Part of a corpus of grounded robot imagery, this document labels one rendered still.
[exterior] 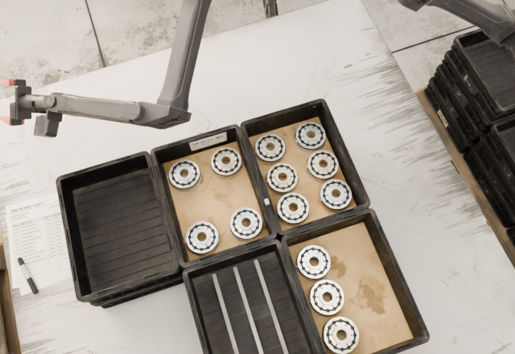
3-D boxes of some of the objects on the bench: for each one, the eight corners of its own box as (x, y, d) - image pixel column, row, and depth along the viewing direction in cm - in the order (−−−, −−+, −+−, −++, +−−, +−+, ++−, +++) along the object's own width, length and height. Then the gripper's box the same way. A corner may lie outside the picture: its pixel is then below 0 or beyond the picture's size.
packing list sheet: (0, 208, 167) (-1, 207, 167) (64, 186, 170) (63, 186, 170) (14, 298, 155) (14, 298, 155) (83, 273, 158) (83, 273, 158)
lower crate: (80, 200, 168) (67, 188, 157) (162, 175, 172) (155, 162, 161) (102, 311, 154) (90, 307, 143) (191, 281, 157) (185, 275, 146)
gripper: (47, 126, 148) (4, 122, 151) (47, 80, 146) (4, 78, 149) (33, 128, 142) (-12, 124, 145) (33, 80, 140) (-13, 77, 143)
